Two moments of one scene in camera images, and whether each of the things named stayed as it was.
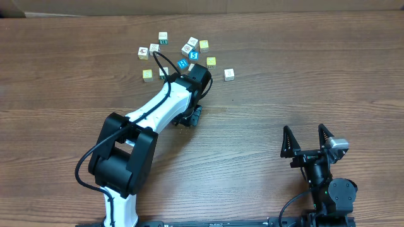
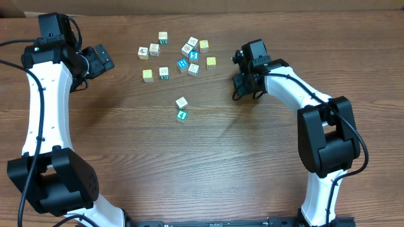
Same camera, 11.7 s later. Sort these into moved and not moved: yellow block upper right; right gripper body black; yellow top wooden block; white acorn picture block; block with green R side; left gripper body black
Moved: left gripper body black; right gripper body black
Not moved: yellow block upper right; white acorn picture block; block with green R side; yellow top wooden block
